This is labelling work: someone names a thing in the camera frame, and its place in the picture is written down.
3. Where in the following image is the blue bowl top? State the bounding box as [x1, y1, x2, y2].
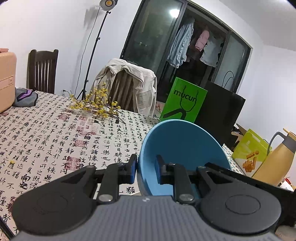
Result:
[137, 120, 231, 196]

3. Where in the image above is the calligraphy print tablecloth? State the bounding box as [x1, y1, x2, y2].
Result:
[0, 89, 246, 237]

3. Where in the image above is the yellow flower branch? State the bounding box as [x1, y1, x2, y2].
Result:
[68, 82, 125, 123]

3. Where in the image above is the green mucun paper bag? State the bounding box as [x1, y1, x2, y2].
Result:
[159, 77, 208, 123]

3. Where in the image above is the black paper bag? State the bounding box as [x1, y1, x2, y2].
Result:
[194, 81, 245, 146]

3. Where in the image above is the chair with beige jacket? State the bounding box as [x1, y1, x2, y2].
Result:
[108, 70, 135, 112]

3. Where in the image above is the yellow-green gift bag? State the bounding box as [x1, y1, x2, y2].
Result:
[232, 129, 269, 177]

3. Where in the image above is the beige jacket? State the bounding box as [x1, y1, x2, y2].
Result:
[91, 58, 157, 116]

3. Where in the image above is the yellow thermos jug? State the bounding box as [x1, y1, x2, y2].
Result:
[252, 128, 296, 186]

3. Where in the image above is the grey purple cloth pouch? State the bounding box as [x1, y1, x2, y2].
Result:
[13, 88, 38, 108]

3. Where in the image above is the hanging blue shirt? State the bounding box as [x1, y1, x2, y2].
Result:
[166, 18, 195, 68]

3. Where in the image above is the hanging white garment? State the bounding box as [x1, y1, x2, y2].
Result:
[200, 35, 224, 67]

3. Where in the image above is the dark wooden chair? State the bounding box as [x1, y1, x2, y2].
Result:
[26, 49, 59, 94]

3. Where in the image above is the dark glass sliding door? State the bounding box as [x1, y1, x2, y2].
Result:
[121, 1, 250, 102]

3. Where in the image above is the hanging pink garment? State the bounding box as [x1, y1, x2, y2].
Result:
[195, 30, 210, 52]

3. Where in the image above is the pink hard case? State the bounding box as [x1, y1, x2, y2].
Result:
[0, 48, 16, 113]

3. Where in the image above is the studio lamp on stand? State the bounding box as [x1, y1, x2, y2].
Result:
[76, 0, 119, 100]

